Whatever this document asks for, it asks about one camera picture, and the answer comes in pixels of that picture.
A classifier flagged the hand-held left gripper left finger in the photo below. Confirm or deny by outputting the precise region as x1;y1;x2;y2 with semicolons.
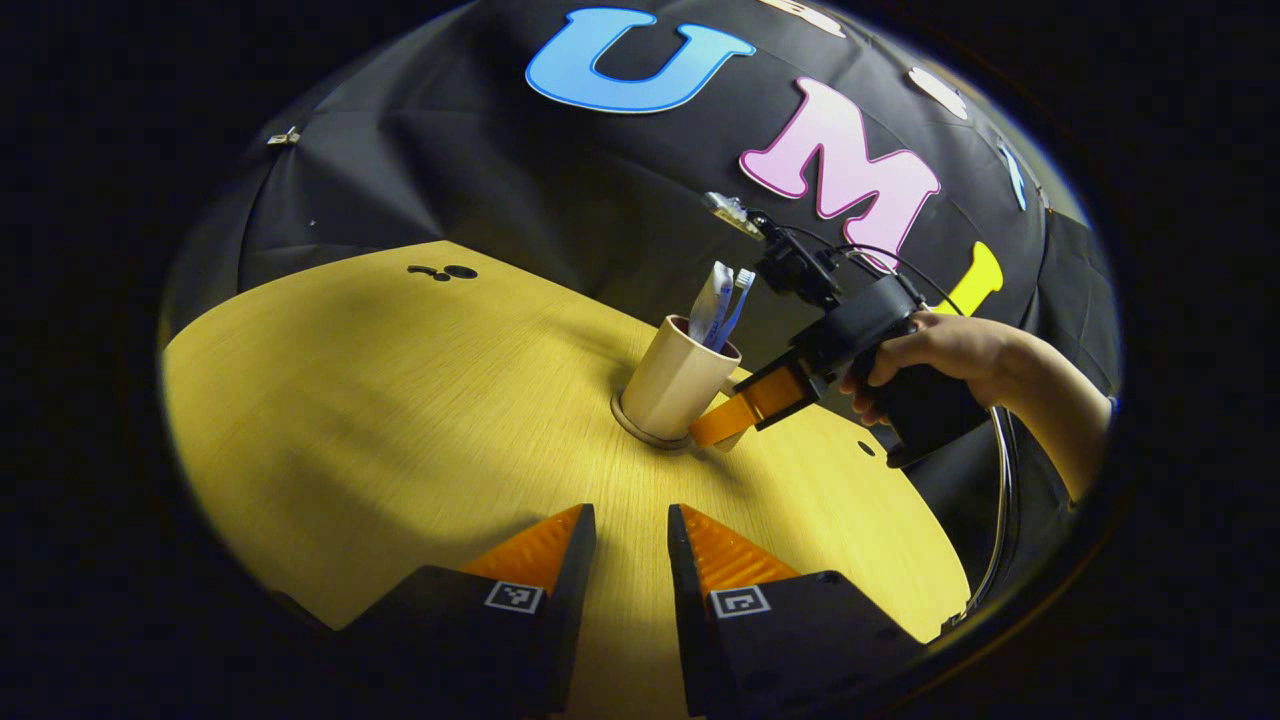
340;503;598;716

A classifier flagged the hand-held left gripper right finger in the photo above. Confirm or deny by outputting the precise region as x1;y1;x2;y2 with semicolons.
667;503;926;716

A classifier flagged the beige cup with handle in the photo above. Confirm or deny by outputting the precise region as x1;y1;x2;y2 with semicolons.
620;314;746;453

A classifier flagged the white and blue toothbrush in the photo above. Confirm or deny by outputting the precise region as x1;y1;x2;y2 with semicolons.
708;267;757;353

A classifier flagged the round cork coaster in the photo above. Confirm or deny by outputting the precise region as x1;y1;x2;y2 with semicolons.
610;390;701;453

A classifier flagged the white toothpaste tube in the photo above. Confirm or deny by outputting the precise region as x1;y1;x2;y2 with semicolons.
688;261;734;346

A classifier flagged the black backdrop cloth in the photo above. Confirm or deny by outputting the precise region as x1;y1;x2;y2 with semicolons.
160;0;1121;601

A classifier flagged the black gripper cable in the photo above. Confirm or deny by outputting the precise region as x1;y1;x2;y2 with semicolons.
960;405;1023;626

